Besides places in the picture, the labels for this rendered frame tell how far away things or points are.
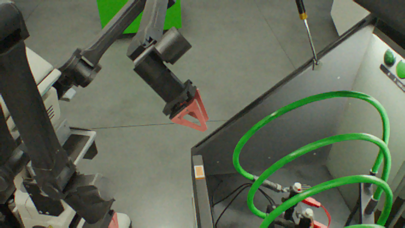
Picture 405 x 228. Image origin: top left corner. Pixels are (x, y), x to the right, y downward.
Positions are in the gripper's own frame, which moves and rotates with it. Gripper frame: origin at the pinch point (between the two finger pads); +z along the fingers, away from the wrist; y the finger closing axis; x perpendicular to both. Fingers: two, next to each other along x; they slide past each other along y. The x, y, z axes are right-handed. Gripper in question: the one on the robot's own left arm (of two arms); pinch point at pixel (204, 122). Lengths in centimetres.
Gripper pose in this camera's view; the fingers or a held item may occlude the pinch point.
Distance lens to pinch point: 74.2
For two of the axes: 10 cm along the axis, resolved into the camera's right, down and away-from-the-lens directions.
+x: -7.4, 5.9, 3.3
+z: 6.7, 6.9, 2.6
